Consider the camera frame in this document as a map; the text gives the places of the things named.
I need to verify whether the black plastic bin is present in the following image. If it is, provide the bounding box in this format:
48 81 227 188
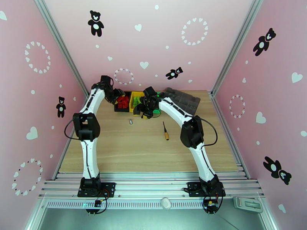
114 91 132 113

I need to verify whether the yellow plastic bin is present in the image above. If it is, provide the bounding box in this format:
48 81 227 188
129 91 145 113

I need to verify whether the grey compartment organizer box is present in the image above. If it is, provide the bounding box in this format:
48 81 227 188
163 87 201 116

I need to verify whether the white round knob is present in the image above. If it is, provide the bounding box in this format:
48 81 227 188
160 197 172 210

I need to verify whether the slotted metal strip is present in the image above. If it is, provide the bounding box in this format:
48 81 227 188
45 199 210 210

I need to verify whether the left base power wiring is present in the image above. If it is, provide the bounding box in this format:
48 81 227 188
84 188 111 216

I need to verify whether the base power wiring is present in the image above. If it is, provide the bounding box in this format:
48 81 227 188
202 192 225 215
84 188 111 216

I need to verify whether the grey metal bottom panel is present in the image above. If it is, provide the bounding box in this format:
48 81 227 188
25 207 274 230

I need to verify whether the right base power wiring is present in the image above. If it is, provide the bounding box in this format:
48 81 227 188
202 192 225 215

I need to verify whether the grey plastic clamp device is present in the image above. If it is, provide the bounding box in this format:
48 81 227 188
233 196 264 214

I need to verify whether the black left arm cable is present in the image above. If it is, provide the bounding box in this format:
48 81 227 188
64 118 82 141

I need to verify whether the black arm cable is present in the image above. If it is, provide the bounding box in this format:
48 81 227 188
64 118 82 141
199 117 218 148

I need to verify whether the aluminium rail bed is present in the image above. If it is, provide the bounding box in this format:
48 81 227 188
38 172 266 199

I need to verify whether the aluminium frame post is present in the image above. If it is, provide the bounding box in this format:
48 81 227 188
32 0 90 98
210 0 267 94

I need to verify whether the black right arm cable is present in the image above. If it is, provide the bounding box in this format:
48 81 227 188
199 117 218 148

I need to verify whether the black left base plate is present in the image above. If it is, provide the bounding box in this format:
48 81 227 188
77 182 116 198

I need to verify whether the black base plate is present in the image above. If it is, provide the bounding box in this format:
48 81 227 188
187 182 226 197
77 182 116 198

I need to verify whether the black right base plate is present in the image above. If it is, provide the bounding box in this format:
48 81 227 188
187 182 226 197

